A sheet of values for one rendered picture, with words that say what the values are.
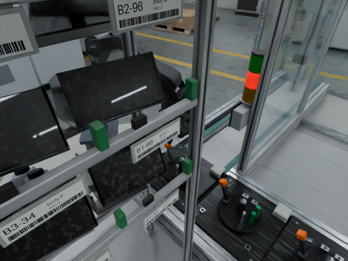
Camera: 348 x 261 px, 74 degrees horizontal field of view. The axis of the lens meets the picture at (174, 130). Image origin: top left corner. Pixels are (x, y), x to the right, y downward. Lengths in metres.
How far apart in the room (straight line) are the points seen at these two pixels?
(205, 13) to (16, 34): 0.20
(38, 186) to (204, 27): 0.25
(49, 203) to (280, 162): 1.06
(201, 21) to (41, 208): 0.27
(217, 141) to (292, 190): 0.38
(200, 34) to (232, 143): 0.87
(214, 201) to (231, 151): 0.34
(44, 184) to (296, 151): 1.18
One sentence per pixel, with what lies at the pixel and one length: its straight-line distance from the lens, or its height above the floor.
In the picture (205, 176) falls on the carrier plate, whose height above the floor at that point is 0.97.
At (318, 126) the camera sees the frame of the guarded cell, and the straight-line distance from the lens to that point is 1.48.
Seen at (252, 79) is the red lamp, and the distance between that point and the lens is 0.74.
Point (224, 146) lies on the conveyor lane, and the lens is 1.12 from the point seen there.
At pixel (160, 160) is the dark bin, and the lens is 0.44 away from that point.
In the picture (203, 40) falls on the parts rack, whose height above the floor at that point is 1.55.
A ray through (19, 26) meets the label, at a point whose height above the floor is 1.61.
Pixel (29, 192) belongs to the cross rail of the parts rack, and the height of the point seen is 1.47.
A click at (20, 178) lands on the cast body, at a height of 1.27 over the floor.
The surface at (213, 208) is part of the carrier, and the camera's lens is 0.82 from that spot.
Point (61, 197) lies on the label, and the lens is 0.27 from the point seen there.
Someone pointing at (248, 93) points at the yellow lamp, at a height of 1.29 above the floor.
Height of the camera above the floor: 1.64
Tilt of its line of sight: 38 degrees down
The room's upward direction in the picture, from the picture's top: straight up
